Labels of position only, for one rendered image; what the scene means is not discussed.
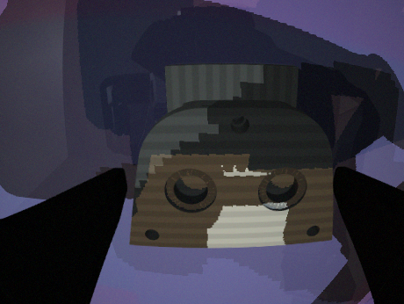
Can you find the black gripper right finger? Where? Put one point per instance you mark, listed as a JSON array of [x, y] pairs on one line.
[[373, 212]]

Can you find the grey metal plate with two round holes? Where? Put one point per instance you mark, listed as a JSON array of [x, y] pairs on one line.
[[236, 158]]

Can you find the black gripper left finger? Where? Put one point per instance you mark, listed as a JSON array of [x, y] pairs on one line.
[[52, 253]]

